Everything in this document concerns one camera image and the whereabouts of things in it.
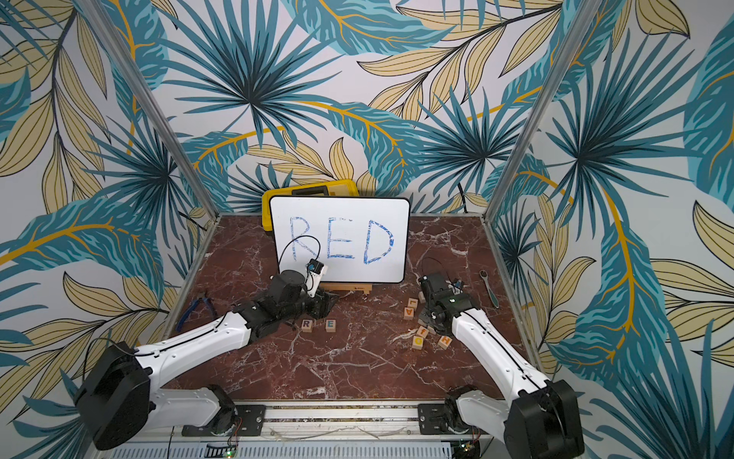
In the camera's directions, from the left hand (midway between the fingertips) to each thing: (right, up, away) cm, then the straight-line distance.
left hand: (330, 297), depth 82 cm
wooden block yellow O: (+26, -14, +4) cm, 30 cm away
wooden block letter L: (+25, -4, +11) cm, 28 cm away
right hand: (+30, -6, +2) cm, 31 cm away
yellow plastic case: (-3, +35, +23) cm, 42 cm away
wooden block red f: (+27, -12, +5) cm, 30 cm away
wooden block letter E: (-1, -10, +6) cm, 12 cm away
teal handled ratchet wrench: (+52, +5, +19) cm, 55 cm away
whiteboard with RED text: (+9, +16, +6) cm, 20 cm away
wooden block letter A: (+24, -7, +8) cm, 26 cm away
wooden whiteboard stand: (+9, +1, +11) cm, 14 cm away
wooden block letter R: (-8, -10, +6) cm, 14 cm away
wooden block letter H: (+34, -14, +3) cm, 37 cm away
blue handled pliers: (-44, -3, +13) cm, 46 cm away
